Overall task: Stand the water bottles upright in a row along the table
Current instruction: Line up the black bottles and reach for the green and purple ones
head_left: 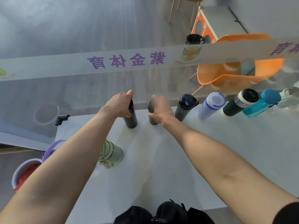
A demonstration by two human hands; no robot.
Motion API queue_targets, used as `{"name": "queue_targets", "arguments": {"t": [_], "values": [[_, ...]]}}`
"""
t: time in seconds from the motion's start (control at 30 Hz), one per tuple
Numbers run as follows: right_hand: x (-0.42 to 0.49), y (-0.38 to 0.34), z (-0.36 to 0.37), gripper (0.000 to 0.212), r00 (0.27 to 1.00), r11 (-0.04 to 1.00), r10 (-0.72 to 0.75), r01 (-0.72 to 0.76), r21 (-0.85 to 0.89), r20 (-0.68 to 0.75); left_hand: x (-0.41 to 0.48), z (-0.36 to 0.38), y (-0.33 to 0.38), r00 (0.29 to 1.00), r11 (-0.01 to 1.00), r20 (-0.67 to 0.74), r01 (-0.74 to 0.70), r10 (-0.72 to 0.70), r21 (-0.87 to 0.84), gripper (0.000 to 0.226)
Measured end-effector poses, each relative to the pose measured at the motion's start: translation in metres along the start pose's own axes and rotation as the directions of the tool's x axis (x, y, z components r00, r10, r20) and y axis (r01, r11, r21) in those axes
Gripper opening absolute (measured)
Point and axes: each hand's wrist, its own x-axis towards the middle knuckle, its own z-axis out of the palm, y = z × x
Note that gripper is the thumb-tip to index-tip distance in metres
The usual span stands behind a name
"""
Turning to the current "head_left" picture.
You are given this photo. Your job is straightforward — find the white cup with red inside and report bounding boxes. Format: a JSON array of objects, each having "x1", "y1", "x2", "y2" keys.
[{"x1": 12, "y1": 158, "x2": 43, "y2": 191}]

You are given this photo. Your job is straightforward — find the black bag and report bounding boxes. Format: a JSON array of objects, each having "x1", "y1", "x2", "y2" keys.
[{"x1": 114, "y1": 199, "x2": 215, "y2": 224}]

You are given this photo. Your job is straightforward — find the slim black bottle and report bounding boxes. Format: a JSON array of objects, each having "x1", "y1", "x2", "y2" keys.
[{"x1": 123, "y1": 99, "x2": 138, "y2": 129}]

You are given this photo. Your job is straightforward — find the white bottle with blue ring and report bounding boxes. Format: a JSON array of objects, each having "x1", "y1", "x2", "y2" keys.
[{"x1": 197, "y1": 92, "x2": 226, "y2": 121}]

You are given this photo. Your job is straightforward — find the black corner bracket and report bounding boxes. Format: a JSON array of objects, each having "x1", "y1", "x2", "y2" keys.
[{"x1": 55, "y1": 114, "x2": 70, "y2": 126}]

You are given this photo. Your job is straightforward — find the person's left forearm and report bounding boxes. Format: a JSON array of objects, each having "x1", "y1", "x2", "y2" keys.
[{"x1": 0, "y1": 108, "x2": 118, "y2": 224}]

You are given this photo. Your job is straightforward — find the person's right hand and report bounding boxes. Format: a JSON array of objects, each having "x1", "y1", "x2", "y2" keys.
[{"x1": 148, "y1": 95, "x2": 176, "y2": 127}]

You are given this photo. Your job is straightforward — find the orange plastic chair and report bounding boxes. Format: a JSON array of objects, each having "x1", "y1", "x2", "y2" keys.
[{"x1": 189, "y1": 33, "x2": 285, "y2": 96}]

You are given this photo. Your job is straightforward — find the black bottle with silver collar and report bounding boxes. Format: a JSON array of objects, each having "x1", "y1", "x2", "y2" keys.
[{"x1": 222, "y1": 88, "x2": 259, "y2": 117}]

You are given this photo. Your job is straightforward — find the person's left hand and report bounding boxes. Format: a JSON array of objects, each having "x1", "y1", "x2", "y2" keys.
[{"x1": 102, "y1": 90, "x2": 134, "y2": 118}]

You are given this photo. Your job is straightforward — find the clear blue bottle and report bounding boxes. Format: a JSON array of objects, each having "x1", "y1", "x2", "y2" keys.
[{"x1": 242, "y1": 89, "x2": 282, "y2": 118}]

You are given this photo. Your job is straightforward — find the clear green bottle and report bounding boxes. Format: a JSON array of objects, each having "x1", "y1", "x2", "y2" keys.
[{"x1": 98, "y1": 139, "x2": 123, "y2": 169}]

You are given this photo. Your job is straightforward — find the purple loop handle bottle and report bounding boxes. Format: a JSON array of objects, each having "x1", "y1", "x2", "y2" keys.
[{"x1": 42, "y1": 139, "x2": 67, "y2": 163}]

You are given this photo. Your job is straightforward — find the wooden leg chair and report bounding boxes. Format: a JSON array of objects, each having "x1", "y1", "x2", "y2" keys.
[{"x1": 168, "y1": 0, "x2": 206, "y2": 29}]

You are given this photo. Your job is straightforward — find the person's right forearm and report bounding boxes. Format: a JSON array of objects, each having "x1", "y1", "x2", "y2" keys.
[{"x1": 162, "y1": 116, "x2": 299, "y2": 224}]

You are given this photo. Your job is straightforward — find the orange and white cabinet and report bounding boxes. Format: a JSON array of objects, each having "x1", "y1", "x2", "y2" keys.
[{"x1": 191, "y1": 6, "x2": 247, "y2": 44}]

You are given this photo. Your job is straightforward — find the person's black sleeve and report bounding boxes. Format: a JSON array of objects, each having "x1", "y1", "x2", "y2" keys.
[{"x1": 272, "y1": 202, "x2": 299, "y2": 224}]

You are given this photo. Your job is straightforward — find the clear bottle with white cap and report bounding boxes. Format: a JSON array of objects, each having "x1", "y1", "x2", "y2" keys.
[{"x1": 276, "y1": 87, "x2": 299, "y2": 109}]

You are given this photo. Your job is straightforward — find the glass partition with frosted strip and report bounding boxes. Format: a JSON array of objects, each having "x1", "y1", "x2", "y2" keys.
[{"x1": 0, "y1": 37, "x2": 299, "y2": 145}]

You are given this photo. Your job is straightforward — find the grey bottle with navy lid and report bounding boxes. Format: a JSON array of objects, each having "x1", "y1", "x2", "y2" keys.
[{"x1": 174, "y1": 94, "x2": 199, "y2": 122}]

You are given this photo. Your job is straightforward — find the black round bin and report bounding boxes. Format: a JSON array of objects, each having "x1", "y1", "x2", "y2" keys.
[{"x1": 185, "y1": 34, "x2": 206, "y2": 45}]

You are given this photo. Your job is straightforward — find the slim dark grey bottle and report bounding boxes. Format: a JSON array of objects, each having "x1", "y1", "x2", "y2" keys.
[{"x1": 148, "y1": 100, "x2": 158, "y2": 125}]

